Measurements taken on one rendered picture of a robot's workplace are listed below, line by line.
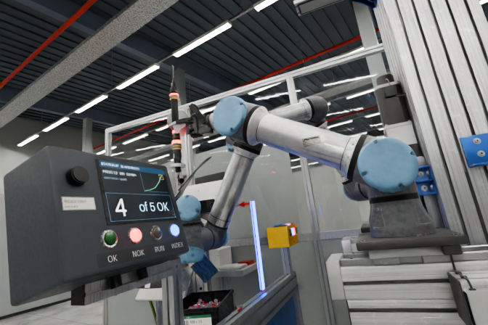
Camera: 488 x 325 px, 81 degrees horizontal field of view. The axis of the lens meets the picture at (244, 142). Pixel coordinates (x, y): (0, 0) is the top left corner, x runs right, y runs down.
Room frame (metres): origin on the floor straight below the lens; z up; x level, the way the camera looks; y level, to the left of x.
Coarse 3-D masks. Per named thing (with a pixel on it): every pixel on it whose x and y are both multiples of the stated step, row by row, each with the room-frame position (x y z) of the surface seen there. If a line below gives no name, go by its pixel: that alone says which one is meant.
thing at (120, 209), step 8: (112, 192) 0.46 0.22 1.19; (120, 192) 0.48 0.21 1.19; (112, 200) 0.46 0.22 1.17; (120, 200) 0.47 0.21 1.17; (128, 200) 0.49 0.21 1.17; (112, 208) 0.46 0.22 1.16; (120, 208) 0.47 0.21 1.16; (128, 208) 0.49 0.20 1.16; (112, 216) 0.45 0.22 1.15; (120, 216) 0.47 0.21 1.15; (128, 216) 0.48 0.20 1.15
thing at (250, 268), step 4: (252, 264) 1.84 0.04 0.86; (256, 264) 1.86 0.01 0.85; (244, 268) 1.72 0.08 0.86; (248, 268) 1.75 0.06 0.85; (252, 268) 1.79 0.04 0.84; (256, 268) 1.85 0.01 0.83; (220, 272) 1.73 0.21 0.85; (224, 272) 1.72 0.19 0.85; (228, 272) 1.71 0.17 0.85; (232, 272) 1.70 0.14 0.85; (236, 272) 1.69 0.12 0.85; (240, 272) 1.68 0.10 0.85; (244, 272) 1.69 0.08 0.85; (248, 272) 1.74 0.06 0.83; (216, 276) 1.74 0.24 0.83; (220, 276) 1.73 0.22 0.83; (224, 276) 1.72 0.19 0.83; (228, 276) 1.71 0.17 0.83
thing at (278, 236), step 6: (270, 228) 1.37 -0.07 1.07; (276, 228) 1.36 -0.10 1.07; (282, 228) 1.35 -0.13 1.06; (288, 228) 1.36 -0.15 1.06; (270, 234) 1.37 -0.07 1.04; (276, 234) 1.36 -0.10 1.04; (282, 234) 1.35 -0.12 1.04; (288, 234) 1.35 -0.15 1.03; (294, 234) 1.44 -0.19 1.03; (270, 240) 1.37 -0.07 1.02; (276, 240) 1.36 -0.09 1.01; (282, 240) 1.35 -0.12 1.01; (288, 240) 1.34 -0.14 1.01; (294, 240) 1.42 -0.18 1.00; (270, 246) 1.38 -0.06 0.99; (276, 246) 1.37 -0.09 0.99; (282, 246) 1.35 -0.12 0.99; (288, 246) 1.34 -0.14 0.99
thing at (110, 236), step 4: (104, 232) 0.43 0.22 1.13; (108, 232) 0.43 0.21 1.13; (112, 232) 0.44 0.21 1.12; (104, 236) 0.43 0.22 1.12; (108, 236) 0.43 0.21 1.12; (112, 236) 0.43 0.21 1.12; (116, 236) 0.44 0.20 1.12; (104, 240) 0.43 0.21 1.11; (108, 240) 0.43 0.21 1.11; (112, 240) 0.43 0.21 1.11; (116, 240) 0.44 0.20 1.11; (104, 244) 0.43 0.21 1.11; (108, 244) 0.43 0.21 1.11; (112, 244) 0.44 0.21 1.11
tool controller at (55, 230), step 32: (32, 160) 0.40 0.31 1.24; (64, 160) 0.40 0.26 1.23; (96, 160) 0.45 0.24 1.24; (128, 160) 0.52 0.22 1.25; (32, 192) 0.39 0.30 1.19; (64, 192) 0.39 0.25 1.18; (96, 192) 0.44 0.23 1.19; (128, 192) 0.50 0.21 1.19; (160, 192) 0.57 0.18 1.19; (32, 224) 0.39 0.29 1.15; (64, 224) 0.38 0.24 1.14; (96, 224) 0.42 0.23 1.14; (128, 224) 0.48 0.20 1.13; (160, 224) 0.55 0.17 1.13; (32, 256) 0.39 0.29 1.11; (64, 256) 0.37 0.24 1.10; (96, 256) 0.41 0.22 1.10; (128, 256) 0.46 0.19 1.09; (160, 256) 0.53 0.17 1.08; (32, 288) 0.39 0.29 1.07; (64, 288) 0.41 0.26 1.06
